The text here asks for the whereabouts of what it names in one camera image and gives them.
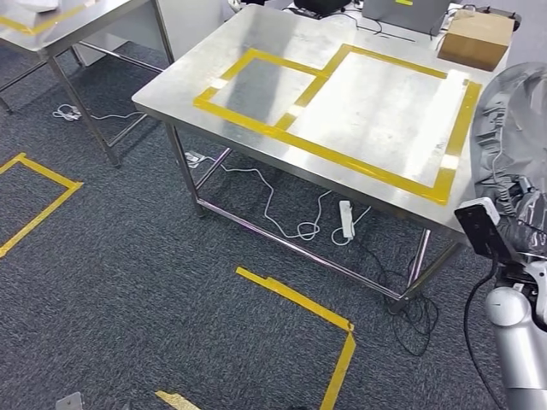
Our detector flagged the dark robot foot plate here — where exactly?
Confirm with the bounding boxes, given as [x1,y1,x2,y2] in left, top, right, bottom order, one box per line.
[55,391,85,410]

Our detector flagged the short yellow floor tape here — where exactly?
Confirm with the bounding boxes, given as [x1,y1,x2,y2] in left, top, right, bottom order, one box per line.
[154,389,202,410]

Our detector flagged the black floor cables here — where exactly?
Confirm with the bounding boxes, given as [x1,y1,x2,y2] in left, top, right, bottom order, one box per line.
[354,236,440,358]

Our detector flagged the thin black table cable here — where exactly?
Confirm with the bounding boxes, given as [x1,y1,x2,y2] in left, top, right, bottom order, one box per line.
[283,4,418,44]

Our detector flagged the brown cardboard box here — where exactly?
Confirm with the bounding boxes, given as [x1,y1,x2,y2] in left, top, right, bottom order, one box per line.
[436,9,516,73]

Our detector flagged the silver wheel hubcap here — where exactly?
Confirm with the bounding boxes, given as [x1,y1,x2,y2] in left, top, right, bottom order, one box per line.
[468,60,547,206]

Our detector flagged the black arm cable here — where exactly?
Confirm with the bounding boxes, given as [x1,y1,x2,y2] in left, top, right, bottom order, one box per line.
[463,253,510,410]

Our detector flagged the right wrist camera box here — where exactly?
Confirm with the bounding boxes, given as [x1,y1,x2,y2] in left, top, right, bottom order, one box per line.
[453,196,521,265]

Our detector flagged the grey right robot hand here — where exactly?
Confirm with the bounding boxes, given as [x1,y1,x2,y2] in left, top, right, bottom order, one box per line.
[491,175,547,266]

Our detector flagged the steel workbench table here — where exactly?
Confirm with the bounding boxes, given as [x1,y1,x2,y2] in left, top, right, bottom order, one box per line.
[0,0,175,170]
[131,3,515,302]

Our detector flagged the white cabinet panel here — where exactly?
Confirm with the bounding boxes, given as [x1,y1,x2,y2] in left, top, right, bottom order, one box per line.
[72,0,232,68]

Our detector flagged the white power cable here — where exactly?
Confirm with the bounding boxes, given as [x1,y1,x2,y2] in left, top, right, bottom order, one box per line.
[212,161,372,248]

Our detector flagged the floor power socket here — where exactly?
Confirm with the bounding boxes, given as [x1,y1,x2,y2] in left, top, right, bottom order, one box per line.
[184,150,206,170]

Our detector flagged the coiled white cable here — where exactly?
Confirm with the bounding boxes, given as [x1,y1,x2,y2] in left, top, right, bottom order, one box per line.
[51,102,147,123]

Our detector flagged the white power strip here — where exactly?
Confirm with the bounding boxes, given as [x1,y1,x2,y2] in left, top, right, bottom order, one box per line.
[338,199,356,241]

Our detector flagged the grey laptop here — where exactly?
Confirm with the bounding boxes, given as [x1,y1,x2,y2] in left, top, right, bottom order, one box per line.
[362,0,452,37]

